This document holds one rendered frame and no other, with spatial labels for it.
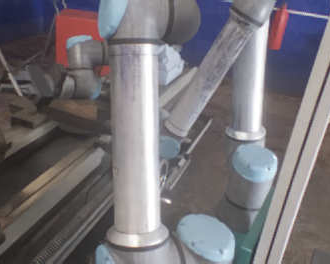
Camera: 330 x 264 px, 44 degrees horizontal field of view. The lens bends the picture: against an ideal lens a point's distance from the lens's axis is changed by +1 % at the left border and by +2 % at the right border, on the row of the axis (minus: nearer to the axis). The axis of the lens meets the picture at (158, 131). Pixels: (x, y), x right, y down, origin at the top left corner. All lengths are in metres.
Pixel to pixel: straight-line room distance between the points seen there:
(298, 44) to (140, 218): 4.85
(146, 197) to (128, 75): 0.28
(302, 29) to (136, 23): 4.78
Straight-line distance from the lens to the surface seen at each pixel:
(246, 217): 1.50
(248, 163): 1.41
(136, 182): 0.93
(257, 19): 1.27
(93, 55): 1.46
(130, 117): 0.90
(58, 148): 2.17
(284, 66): 5.71
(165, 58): 2.78
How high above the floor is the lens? 1.81
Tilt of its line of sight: 27 degrees down
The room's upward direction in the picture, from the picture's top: 8 degrees clockwise
